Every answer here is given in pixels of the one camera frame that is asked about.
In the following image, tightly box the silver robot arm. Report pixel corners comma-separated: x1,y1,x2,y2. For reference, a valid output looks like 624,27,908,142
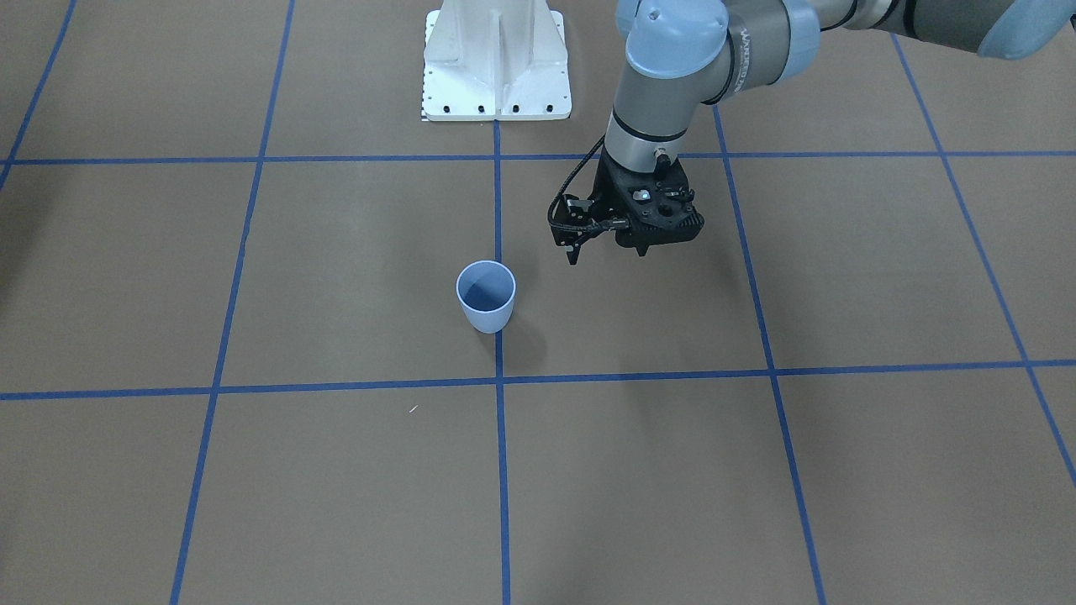
548,1,1073,265

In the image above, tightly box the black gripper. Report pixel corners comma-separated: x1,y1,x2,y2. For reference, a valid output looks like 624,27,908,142
567,157,704,266

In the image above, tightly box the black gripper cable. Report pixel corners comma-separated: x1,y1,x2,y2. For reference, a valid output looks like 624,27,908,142
546,133,627,247

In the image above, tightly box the white pedestal column base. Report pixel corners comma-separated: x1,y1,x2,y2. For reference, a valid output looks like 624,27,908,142
420,1,572,122

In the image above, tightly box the blue plastic cup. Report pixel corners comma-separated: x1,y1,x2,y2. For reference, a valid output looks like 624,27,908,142
455,261,516,334

